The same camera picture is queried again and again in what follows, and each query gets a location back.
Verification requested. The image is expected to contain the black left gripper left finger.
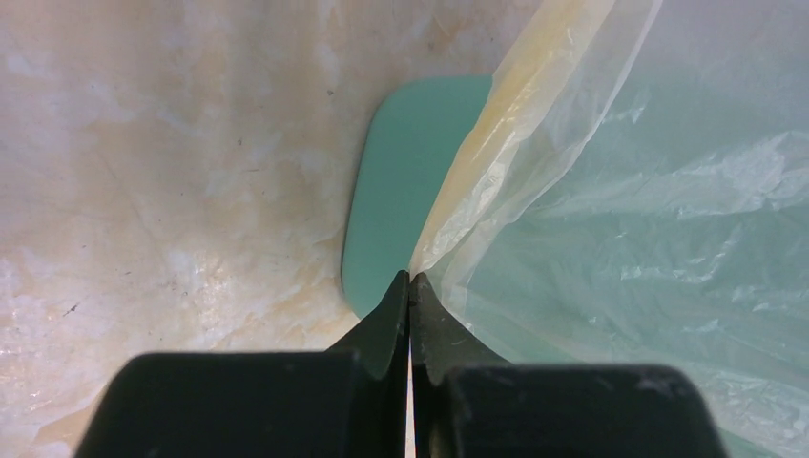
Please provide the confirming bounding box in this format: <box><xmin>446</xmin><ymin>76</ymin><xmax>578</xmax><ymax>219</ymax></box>
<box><xmin>76</xmin><ymin>271</ymin><xmax>409</xmax><ymax>457</ymax></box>

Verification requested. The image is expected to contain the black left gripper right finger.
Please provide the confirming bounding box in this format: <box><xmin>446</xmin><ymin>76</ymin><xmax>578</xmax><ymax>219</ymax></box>
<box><xmin>409</xmin><ymin>274</ymin><xmax>727</xmax><ymax>457</ymax></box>

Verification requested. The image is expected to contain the translucent yellow trash bag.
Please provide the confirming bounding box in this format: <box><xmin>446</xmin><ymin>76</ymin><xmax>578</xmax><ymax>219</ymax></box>
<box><xmin>410</xmin><ymin>1</ymin><xmax>808</xmax><ymax>457</ymax></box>

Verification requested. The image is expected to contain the green plastic trash bin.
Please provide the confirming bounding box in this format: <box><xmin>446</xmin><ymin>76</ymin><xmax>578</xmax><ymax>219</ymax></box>
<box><xmin>341</xmin><ymin>75</ymin><xmax>492</xmax><ymax>319</ymax></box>

